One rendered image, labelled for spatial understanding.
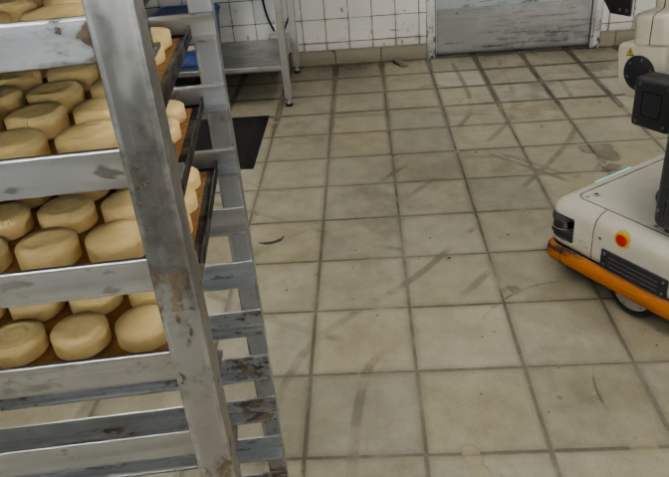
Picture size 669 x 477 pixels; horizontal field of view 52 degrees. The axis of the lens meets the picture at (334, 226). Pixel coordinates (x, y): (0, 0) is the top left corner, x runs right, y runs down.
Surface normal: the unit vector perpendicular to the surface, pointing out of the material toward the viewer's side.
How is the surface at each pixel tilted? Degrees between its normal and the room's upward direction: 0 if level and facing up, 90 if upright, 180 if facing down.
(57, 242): 0
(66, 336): 0
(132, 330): 0
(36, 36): 90
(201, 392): 90
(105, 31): 90
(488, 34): 90
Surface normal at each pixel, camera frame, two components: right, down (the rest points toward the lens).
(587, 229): -0.85, 0.32
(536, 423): -0.07, -0.87
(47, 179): 0.09, 0.49
